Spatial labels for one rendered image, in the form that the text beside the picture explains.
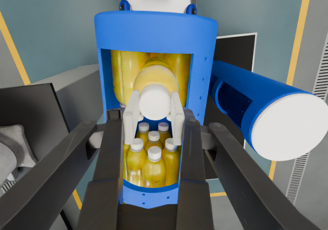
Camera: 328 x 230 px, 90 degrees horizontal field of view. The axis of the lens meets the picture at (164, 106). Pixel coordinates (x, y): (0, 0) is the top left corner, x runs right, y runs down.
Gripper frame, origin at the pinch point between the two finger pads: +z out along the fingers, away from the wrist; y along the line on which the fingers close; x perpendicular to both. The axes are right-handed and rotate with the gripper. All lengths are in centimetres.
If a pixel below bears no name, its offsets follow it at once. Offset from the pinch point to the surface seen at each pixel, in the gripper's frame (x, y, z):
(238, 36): 12, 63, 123
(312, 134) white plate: -23, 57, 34
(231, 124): -66, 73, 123
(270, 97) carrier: -10, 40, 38
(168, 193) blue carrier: -29.7, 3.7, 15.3
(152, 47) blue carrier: 5.8, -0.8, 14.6
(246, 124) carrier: -21, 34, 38
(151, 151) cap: -21.6, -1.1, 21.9
